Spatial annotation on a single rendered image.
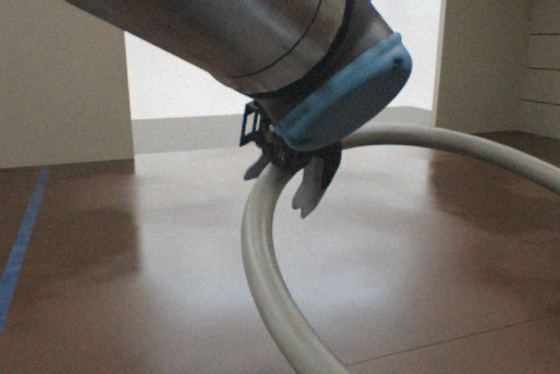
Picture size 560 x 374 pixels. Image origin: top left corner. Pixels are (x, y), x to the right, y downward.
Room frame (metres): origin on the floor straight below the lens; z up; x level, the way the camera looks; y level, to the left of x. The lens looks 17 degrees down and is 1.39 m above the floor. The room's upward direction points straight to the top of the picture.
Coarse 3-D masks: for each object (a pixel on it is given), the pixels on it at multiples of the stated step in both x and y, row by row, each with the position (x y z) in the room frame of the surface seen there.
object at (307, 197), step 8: (312, 160) 0.54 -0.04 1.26; (320, 160) 0.55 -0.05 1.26; (304, 168) 0.53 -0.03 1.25; (312, 168) 0.54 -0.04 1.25; (320, 168) 0.55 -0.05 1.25; (304, 176) 0.54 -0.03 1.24; (312, 176) 0.55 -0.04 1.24; (320, 176) 0.55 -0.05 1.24; (304, 184) 0.54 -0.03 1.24; (312, 184) 0.55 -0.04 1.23; (320, 184) 0.55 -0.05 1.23; (296, 192) 0.53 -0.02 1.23; (304, 192) 0.54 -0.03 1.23; (312, 192) 0.55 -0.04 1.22; (320, 192) 0.56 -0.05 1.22; (296, 200) 0.53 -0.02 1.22; (304, 200) 0.54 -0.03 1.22; (312, 200) 0.56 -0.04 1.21; (320, 200) 0.57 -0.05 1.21; (296, 208) 0.53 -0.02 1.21; (304, 208) 0.57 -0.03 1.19; (312, 208) 0.57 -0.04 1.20; (304, 216) 0.58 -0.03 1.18
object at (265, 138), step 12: (252, 108) 0.51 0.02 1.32; (264, 120) 0.52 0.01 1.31; (252, 132) 0.54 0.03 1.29; (264, 132) 0.51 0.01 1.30; (240, 144) 0.53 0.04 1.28; (264, 144) 0.52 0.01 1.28; (276, 144) 0.50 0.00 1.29; (276, 156) 0.50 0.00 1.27; (288, 156) 0.50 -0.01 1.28; (300, 156) 0.50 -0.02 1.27; (300, 168) 0.51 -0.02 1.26
